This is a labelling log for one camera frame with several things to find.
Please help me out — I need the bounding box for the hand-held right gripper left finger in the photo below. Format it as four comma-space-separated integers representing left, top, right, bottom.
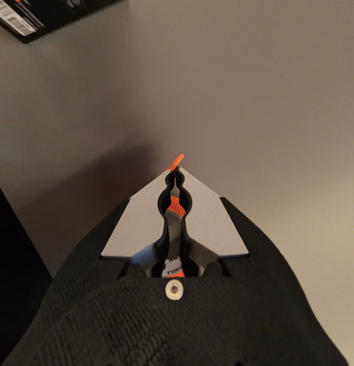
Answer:
100, 167, 177, 277

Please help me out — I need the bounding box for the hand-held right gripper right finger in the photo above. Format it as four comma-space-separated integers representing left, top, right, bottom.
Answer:
175, 166, 249, 277

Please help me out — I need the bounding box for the orange tape roll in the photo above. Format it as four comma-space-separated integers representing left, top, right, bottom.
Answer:
163, 153, 187, 278

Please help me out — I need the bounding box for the black lego flower box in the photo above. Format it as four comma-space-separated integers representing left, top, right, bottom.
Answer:
0, 0, 129, 44

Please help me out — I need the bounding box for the person's dark jacket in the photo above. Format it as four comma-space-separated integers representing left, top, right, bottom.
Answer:
0, 177, 53, 366

